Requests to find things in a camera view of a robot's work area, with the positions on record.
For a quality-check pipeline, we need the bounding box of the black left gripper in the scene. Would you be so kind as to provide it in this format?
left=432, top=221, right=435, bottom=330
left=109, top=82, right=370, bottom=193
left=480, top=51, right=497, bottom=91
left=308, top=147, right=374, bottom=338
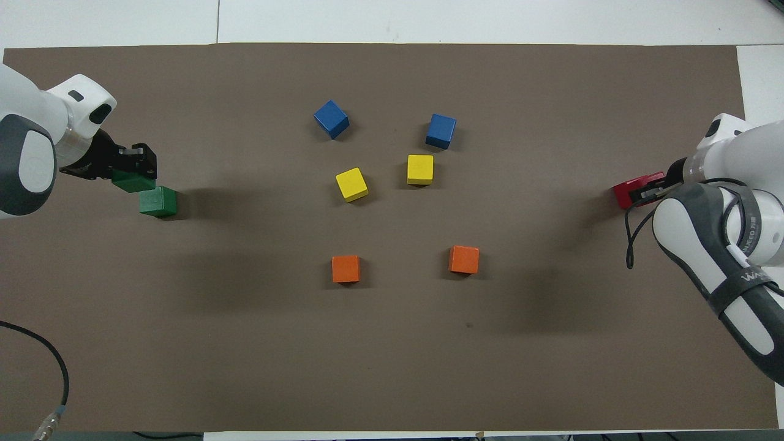
left=61, top=130, right=159, bottom=181

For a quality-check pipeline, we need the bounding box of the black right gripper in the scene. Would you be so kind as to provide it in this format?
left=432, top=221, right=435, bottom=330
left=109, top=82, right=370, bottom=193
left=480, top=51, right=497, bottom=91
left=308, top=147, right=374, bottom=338
left=631, top=158, right=690, bottom=206

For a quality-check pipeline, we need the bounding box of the green wooden cube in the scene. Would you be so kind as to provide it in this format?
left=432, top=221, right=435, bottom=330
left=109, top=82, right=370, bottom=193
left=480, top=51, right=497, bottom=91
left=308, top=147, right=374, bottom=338
left=138, top=186, right=179, bottom=219
left=111, top=168, right=157, bottom=194

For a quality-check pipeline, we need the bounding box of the orange wooden cube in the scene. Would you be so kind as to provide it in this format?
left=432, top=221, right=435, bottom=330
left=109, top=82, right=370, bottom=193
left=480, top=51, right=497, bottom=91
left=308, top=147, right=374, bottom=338
left=331, top=255, right=361, bottom=284
left=448, top=245, right=480, bottom=275

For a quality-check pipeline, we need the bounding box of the blue wooden cube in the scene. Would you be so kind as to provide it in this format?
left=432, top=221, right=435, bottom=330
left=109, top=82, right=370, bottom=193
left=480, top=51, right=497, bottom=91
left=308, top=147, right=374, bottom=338
left=426, top=113, right=457, bottom=150
left=314, top=100, right=350, bottom=140

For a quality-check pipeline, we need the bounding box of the yellow wooden cube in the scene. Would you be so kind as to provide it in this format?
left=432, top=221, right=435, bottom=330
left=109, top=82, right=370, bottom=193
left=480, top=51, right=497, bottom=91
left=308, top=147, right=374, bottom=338
left=335, top=167, right=369, bottom=203
left=407, top=154, right=434, bottom=186

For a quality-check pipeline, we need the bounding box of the brown paper table mat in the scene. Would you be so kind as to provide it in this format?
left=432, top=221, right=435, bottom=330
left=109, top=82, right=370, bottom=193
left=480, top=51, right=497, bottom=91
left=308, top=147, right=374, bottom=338
left=2, top=42, right=780, bottom=433

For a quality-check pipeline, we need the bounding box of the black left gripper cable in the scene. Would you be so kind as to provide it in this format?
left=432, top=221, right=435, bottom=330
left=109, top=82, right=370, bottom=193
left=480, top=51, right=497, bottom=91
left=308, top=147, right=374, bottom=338
left=0, top=321, right=69, bottom=441

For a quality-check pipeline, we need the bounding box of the black floor cable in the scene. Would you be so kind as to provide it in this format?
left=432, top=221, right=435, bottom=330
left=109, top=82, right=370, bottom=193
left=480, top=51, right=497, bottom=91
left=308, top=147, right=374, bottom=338
left=132, top=431, right=204, bottom=441

